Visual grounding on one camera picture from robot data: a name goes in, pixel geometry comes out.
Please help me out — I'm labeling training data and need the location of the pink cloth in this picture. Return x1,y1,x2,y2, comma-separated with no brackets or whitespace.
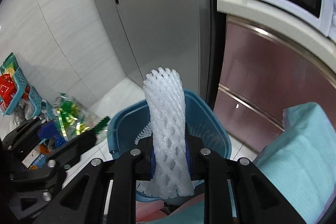
136,194,205,224

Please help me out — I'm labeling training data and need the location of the printed cardboard box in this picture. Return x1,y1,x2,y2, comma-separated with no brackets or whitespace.
22,146,51,170

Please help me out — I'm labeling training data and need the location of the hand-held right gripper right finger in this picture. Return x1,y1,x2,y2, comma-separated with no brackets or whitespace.
185,123,307,224

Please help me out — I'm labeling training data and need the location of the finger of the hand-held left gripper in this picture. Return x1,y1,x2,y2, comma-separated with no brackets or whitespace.
1,119,60,151
46,131,96,170

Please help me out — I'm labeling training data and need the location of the blue plastic bag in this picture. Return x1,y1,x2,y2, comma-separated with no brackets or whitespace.
49,135,67,149

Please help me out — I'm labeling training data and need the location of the small blue plastic basket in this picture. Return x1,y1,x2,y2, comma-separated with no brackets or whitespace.
27,86,43,120

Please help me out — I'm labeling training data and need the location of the red plastic packet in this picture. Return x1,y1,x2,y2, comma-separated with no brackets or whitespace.
0,74,18,105

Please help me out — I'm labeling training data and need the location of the blue grey printed tablecloth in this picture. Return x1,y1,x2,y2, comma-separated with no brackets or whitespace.
253,102,336,224

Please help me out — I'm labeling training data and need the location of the kitchen counter with pink cabinets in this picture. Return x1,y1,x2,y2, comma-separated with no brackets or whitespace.
216,0,336,157

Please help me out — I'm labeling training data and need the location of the grey refrigerator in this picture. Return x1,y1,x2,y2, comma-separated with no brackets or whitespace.
101,0,228,112

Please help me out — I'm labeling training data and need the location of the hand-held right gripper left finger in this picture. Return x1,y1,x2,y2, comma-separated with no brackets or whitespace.
34,135,156,224

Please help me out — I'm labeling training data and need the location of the blue trash bin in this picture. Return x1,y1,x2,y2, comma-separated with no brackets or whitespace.
107,89,232,204

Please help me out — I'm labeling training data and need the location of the green printed plastic wrapper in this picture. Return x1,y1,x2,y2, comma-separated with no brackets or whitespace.
54,93,111,141

